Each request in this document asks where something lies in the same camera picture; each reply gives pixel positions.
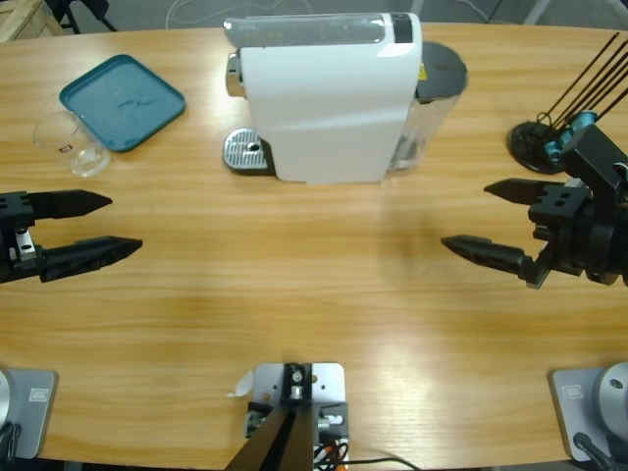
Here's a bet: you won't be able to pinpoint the white paper tag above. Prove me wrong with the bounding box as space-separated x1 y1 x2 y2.
225 370 255 399

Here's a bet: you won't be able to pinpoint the white capsule coffee machine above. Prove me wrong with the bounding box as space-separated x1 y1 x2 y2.
222 12 424 186

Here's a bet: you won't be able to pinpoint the grey metal table leg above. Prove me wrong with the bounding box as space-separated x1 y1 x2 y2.
521 0 553 26

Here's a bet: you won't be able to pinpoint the black capsule holder stand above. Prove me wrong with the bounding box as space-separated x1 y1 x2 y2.
507 31 628 176

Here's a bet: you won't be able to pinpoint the black cable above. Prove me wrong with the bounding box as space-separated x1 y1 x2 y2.
0 421 24 463
572 431 617 471
342 456 421 471

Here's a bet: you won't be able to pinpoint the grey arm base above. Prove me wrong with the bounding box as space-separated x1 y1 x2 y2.
0 367 60 461
548 361 628 463

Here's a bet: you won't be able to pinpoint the clear drinking glass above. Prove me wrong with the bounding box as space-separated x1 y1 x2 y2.
31 110 112 179

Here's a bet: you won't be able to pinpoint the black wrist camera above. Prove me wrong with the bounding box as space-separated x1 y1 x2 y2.
560 124 628 205

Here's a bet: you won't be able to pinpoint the clear water tank black lid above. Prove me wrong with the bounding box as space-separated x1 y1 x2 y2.
387 40 470 174

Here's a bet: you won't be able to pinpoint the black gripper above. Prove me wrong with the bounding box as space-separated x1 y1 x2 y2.
0 189 144 286
440 178 598 290

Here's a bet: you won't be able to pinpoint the orange cable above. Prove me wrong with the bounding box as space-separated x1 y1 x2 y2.
313 439 350 465

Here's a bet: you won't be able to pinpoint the black chair legs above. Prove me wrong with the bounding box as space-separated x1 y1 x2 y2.
46 0 119 33

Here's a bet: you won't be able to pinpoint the wooden crate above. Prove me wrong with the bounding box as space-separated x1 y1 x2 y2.
0 0 51 43

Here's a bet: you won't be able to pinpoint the teal plastic tray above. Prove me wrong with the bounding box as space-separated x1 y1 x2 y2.
58 53 187 154

